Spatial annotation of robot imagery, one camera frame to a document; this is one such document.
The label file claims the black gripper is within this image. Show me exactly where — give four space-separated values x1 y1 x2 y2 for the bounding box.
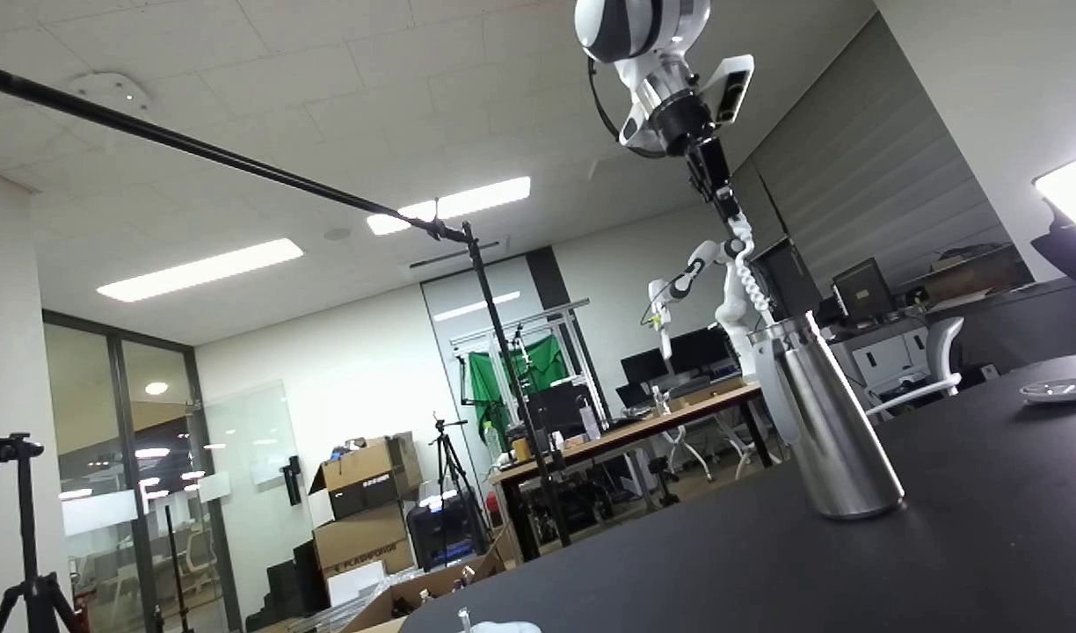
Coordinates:
683 129 755 253

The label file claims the stainless steel flask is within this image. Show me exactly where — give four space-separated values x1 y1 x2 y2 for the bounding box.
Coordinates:
755 309 910 523

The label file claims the black desktop monitor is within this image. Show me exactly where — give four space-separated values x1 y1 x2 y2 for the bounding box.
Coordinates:
668 325 734 379
620 350 673 392

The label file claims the black monitor by window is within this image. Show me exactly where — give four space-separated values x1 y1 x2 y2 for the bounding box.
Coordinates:
831 258 897 329

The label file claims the grey window blind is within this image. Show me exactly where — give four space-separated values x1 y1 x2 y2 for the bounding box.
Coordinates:
734 13 1024 299

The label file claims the white drawer cabinet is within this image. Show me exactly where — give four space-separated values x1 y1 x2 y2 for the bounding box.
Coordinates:
849 329 936 399

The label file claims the wooden table with black legs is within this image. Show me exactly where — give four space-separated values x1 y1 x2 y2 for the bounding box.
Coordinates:
488 379 779 562

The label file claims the white office chair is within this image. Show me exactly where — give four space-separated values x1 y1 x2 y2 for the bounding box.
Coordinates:
866 314 970 423

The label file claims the tilted black monitor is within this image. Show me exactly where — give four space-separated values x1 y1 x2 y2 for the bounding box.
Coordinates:
524 385 590 439

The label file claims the black boom stand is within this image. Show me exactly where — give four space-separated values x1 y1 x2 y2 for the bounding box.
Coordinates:
462 223 573 548

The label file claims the long ceiling light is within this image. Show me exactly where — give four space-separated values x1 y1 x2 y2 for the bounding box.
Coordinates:
363 173 533 241
95 237 307 305

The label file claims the green cloth backdrop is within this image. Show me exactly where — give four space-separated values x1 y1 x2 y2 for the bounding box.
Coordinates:
456 335 573 448

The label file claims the black background tripod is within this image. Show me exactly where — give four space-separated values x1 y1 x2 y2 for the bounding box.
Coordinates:
430 414 485 535

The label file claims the dark storage bin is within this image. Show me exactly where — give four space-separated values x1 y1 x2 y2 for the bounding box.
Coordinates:
407 489 488 575

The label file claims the white object on table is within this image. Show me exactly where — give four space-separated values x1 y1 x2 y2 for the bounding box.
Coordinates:
450 605 544 633

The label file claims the closed cardboard box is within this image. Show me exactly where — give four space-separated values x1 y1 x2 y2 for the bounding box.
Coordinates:
308 505 417 576

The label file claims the flat open cardboard box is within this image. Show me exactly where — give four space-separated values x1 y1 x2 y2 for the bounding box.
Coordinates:
338 547 511 633

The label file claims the black boom pole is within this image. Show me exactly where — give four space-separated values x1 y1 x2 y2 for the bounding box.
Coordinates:
0 59 478 248

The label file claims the white ceiling smoke detector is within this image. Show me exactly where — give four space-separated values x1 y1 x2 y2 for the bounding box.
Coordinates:
60 69 155 115

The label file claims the glass office partition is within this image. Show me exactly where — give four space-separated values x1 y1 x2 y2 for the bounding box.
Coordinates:
41 309 244 633

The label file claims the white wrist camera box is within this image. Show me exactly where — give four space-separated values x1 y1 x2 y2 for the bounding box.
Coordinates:
702 51 758 129

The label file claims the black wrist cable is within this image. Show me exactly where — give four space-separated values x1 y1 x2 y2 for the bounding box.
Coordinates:
579 58 627 149

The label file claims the tall black camera tripod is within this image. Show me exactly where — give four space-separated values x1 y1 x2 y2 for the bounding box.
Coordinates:
0 430 91 633

